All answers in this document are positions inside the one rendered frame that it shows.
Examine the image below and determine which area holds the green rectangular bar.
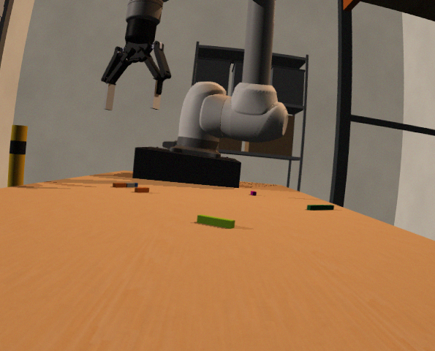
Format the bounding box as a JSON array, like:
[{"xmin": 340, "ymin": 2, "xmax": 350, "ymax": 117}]
[{"xmin": 197, "ymin": 214, "xmax": 235, "ymax": 229}]

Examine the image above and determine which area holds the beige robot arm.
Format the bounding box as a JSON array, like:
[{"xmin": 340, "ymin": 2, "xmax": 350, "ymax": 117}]
[{"xmin": 126, "ymin": 0, "xmax": 288, "ymax": 158}]

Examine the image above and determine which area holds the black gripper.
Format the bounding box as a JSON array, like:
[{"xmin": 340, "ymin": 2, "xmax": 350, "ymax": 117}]
[{"xmin": 101, "ymin": 18, "xmax": 171, "ymax": 110}]

